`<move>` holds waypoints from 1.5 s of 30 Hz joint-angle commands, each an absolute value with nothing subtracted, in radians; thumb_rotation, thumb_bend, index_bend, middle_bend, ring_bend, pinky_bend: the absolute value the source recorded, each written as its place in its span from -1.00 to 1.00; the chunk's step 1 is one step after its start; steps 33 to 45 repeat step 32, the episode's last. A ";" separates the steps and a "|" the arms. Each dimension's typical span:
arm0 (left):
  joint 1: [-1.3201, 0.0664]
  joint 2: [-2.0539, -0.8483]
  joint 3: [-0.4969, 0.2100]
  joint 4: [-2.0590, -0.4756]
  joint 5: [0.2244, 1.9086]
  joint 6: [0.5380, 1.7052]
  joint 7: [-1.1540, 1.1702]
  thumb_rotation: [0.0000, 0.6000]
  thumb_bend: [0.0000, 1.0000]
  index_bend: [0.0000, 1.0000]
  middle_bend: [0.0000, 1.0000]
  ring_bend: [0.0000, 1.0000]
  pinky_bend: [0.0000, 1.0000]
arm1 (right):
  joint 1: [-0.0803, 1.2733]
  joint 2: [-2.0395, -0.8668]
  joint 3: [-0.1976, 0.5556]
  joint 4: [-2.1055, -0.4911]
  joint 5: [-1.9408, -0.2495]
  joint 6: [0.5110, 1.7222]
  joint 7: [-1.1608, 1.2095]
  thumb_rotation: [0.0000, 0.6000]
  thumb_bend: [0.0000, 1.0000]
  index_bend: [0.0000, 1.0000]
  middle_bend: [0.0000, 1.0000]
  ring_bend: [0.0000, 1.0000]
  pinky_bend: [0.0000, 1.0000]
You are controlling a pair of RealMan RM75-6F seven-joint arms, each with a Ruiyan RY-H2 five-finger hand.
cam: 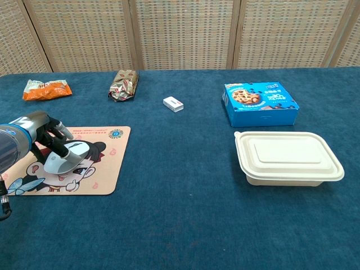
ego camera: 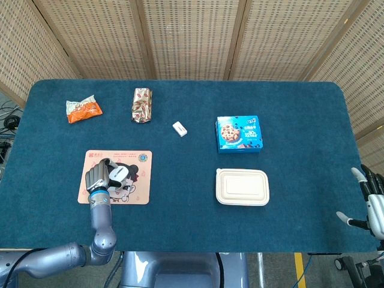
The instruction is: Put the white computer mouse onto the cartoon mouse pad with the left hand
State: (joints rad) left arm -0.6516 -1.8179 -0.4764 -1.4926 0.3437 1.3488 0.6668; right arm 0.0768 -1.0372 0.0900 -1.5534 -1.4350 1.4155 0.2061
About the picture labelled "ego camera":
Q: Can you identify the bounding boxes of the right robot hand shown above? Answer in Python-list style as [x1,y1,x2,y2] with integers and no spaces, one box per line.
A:
[335,164,384,238]

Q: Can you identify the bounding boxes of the blue table cloth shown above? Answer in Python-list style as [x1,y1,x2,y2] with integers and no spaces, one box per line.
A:
[0,79,379,253]

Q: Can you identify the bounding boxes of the grey robot torso base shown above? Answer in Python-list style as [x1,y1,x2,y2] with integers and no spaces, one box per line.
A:
[119,251,250,288]

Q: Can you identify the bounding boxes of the small white eraser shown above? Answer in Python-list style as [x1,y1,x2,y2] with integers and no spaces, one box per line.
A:
[172,121,188,138]

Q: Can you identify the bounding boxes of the beige lidded food container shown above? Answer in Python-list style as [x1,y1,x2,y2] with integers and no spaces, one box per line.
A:
[215,168,271,207]

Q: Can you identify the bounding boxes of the woven folding screen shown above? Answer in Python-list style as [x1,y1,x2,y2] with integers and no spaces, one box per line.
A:
[0,0,384,199]

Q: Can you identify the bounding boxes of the blue cookie box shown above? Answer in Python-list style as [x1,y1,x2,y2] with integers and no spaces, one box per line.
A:
[215,115,265,155]

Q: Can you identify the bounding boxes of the pink cartoon girl mouse pad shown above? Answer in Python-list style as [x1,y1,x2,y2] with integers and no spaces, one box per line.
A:
[77,149,153,206]

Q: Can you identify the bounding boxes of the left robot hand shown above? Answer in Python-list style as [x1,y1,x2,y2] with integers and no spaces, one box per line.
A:
[85,158,128,193]

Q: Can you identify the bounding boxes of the gold foil snack package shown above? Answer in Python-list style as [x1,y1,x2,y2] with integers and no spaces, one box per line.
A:
[131,87,153,124]

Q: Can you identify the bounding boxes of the black cables bundle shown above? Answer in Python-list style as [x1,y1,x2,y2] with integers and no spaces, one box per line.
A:
[0,100,23,164]

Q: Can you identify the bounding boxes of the orange snack bag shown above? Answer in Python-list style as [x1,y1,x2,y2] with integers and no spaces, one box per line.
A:
[65,94,103,124]

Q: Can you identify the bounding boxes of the white computer mouse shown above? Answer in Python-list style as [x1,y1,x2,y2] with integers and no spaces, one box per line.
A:
[107,166,129,192]

